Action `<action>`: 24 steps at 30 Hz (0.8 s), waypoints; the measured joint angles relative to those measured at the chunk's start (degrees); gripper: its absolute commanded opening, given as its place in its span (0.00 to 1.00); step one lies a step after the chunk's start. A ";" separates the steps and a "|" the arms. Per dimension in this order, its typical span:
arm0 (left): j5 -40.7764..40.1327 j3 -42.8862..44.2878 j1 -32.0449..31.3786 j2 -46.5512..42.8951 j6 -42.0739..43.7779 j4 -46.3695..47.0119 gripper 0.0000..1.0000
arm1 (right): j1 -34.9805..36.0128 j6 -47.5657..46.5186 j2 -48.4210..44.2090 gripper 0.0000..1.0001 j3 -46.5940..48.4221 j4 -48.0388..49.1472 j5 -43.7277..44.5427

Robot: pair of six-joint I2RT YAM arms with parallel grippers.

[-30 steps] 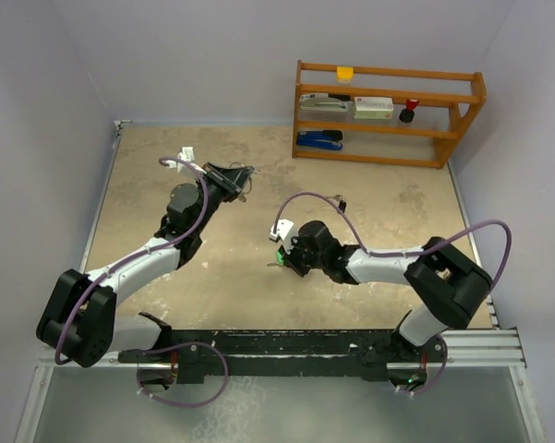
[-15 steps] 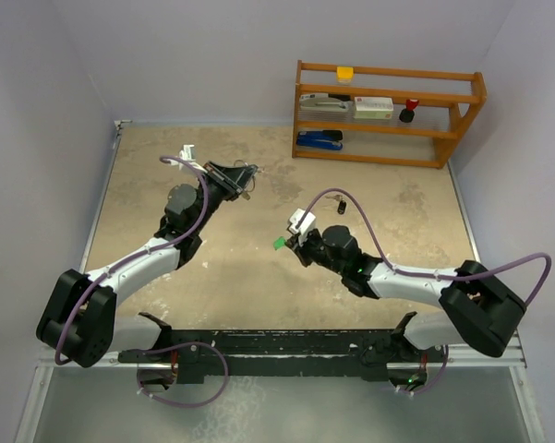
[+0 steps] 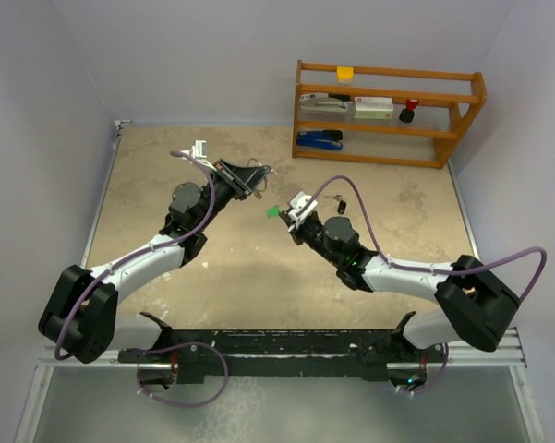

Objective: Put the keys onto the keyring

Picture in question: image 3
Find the key with black fob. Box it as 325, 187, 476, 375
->
327, 194, 347, 215

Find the wooden shelf rack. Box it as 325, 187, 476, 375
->
292, 61, 488, 169

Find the silver keyring with clips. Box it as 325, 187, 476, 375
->
246, 157, 279, 200

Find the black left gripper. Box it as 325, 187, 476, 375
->
195, 159, 269, 232

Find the blue stapler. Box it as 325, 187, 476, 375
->
296, 130, 344, 151

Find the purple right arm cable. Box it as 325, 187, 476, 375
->
311, 174, 548, 399

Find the white green staples box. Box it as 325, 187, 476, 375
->
354, 96, 393, 120

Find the grey stapler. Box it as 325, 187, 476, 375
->
299, 92, 351, 114

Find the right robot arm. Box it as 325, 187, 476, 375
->
280, 210, 521, 361

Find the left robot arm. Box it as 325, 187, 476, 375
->
38, 160, 271, 364

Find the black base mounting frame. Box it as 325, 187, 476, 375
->
119, 329, 444, 384

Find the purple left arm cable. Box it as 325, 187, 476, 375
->
54, 149, 229, 408

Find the yellow small box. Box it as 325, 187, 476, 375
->
335, 66, 355, 84

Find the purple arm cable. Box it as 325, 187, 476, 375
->
311, 174, 548, 399
54, 149, 229, 408

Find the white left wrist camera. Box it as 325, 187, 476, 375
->
188, 139, 208, 162

